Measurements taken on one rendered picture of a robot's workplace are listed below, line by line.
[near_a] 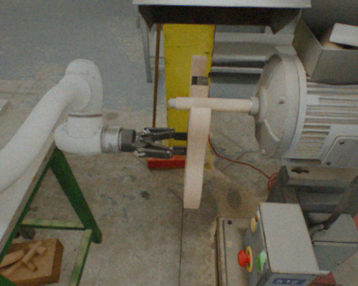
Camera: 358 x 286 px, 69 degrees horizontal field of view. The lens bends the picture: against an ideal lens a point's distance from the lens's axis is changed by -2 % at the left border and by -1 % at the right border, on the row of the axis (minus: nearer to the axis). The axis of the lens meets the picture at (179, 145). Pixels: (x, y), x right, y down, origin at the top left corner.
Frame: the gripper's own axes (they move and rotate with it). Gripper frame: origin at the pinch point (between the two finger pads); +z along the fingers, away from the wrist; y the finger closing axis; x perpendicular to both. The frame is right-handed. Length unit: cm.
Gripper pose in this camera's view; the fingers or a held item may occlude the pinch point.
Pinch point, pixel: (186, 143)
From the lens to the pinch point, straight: 83.7
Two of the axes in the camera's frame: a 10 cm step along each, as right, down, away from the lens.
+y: -0.5, 6.1, -7.9
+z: 10.0, 0.5, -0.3
